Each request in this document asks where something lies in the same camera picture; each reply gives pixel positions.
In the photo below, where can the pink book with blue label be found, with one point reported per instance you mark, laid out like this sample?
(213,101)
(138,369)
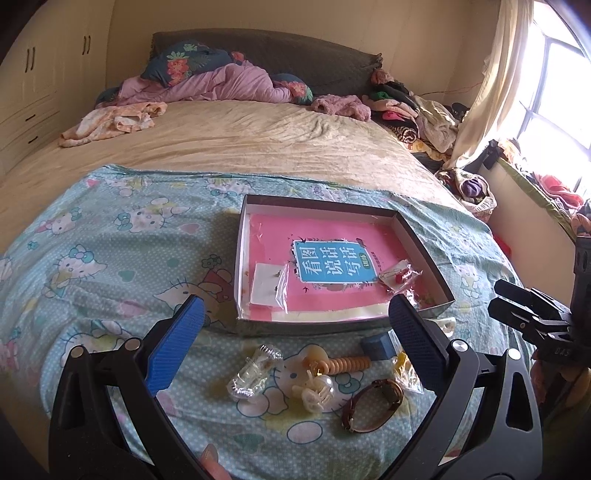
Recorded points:
(277,240)

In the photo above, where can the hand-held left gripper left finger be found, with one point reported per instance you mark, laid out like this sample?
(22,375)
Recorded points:
(178,341)

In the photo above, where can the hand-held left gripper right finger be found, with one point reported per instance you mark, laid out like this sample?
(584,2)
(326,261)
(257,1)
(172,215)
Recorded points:
(415,341)

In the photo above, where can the red cloth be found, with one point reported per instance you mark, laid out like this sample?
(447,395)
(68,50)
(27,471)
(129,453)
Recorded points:
(558,187)

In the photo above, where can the grey headboard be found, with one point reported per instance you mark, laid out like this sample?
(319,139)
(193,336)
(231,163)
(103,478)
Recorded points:
(300,60)

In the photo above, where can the bed with beige cover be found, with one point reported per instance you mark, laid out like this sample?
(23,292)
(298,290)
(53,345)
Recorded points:
(254,138)

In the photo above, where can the earring card in clear bag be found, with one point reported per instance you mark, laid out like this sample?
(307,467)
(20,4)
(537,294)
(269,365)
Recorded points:
(268,284)

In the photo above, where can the cream wardrobe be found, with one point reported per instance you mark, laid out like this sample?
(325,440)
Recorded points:
(41,69)

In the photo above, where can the pink fuzzy garment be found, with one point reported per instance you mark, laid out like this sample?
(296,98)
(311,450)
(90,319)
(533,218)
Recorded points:
(341,105)

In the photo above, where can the clear hair clip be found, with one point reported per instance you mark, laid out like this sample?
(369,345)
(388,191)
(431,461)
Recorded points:
(251,374)

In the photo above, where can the small blue jewelry box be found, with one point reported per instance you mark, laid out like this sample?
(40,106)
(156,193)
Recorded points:
(376,347)

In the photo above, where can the peach pajamas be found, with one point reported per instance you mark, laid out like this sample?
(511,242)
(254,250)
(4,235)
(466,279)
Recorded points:
(115,120)

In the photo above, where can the red beads in clear bag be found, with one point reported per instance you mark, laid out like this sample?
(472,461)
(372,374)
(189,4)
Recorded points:
(399,277)

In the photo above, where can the window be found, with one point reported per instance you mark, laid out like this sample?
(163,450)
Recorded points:
(554,106)

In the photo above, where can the dark floral pillow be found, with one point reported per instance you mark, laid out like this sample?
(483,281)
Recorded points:
(184,62)
(295,90)

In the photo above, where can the cartoon cat printed sheet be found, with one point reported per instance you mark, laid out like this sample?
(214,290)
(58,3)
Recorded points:
(115,258)

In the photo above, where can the pearl hair claw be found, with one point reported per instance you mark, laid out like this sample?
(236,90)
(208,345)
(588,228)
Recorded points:
(318,390)

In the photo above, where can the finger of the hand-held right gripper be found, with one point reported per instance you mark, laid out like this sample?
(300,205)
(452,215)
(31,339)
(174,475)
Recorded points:
(517,323)
(521,300)

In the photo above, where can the pink quilt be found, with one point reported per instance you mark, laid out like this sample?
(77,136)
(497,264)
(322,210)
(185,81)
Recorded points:
(221,83)

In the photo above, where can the brown leather wristwatch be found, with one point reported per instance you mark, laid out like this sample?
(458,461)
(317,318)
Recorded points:
(385,392)

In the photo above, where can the cream curtain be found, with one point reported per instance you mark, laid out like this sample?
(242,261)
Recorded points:
(503,83)

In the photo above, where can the grey cardboard box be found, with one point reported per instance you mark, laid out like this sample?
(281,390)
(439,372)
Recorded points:
(300,328)

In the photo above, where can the patterned cloth bundle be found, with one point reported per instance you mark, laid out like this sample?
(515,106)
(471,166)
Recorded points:
(466,189)

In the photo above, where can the pile of clothes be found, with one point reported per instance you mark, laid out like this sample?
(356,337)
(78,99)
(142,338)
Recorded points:
(415,115)

